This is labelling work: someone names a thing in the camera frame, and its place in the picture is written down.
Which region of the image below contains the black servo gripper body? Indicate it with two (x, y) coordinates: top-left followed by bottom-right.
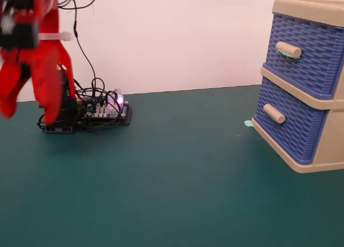
(0, 14), (39, 50)

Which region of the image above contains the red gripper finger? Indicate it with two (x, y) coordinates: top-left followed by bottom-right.
(20, 42), (66, 126)
(0, 49), (31, 121)

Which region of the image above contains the beige drawer handle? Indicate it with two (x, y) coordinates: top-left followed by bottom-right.
(262, 103), (286, 124)
(275, 41), (302, 59)

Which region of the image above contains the blue woven-pattern drawer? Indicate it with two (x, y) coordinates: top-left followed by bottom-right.
(254, 76), (330, 163)
(264, 12), (344, 100)

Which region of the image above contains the short white zip tie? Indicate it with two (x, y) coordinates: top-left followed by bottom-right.
(39, 31), (74, 43)

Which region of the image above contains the servo controller circuit board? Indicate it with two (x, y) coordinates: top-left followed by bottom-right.
(80, 94), (133, 126)

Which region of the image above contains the dark green table mat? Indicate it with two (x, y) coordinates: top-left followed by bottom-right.
(0, 84), (344, 247)

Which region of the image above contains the green putty strip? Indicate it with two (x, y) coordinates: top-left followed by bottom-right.
(276, 49), (300, 61)

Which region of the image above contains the long black servo cable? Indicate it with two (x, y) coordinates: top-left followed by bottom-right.
(56, 0), (97, 82)

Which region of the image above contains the beige plastic drawer cabinet frame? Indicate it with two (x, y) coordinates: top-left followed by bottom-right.
(251, 0), (344, 174)

